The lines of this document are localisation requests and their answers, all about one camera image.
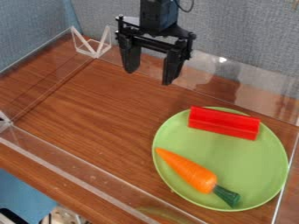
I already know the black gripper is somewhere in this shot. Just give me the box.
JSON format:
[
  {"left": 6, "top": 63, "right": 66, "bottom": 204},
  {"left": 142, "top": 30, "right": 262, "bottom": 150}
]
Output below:
[{"left": 116, "top": 15, "right": 196, "bottom": 85}]

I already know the orange toy carrot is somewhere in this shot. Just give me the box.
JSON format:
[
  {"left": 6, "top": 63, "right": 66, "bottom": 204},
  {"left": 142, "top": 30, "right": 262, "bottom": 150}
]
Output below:
[{"left": 154, "top": 148, "right": 240, "bottom": 207}]

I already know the black blue robot arm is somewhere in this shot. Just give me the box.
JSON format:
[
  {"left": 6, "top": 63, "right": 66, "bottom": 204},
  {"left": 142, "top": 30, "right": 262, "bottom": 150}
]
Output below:
[{"left": 116, "top": 0, "right": 196, "bottom": 85}]

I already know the green plate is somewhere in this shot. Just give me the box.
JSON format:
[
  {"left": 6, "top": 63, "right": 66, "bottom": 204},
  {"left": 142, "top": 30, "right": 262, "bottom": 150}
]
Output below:
[{"left": 152, "top": 110, "right": 288, "bottom": 212}]

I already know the red plastic block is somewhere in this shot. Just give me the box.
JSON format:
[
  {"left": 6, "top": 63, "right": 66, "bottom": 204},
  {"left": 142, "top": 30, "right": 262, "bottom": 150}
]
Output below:
[{"left": 188, "top": 107, "right": 260, "bottom": 140}]

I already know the clear acrylic corner bracket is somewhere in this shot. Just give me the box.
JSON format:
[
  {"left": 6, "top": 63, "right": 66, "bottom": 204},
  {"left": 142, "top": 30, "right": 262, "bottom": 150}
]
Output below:
[{"left": 70, "top": 25, "right": 112, "bottom": 59}]

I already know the black cable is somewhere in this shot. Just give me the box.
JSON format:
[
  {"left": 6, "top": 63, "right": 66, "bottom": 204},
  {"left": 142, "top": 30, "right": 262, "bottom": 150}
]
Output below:
[{"left": 173, "top": 0, "right": 194, "bottom": 14}]

